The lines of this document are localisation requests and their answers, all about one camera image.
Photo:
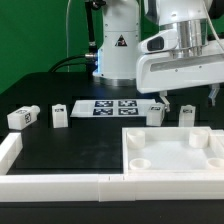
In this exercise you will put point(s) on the white sheet with AprilTags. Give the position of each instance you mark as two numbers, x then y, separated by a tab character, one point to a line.
111	108

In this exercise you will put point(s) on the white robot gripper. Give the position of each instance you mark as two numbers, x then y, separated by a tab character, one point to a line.
177	58

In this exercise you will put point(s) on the white U-shaped obstacle fence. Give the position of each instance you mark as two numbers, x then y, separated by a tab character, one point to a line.
102	187

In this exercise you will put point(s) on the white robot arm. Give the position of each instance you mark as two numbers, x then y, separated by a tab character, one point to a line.
116	27

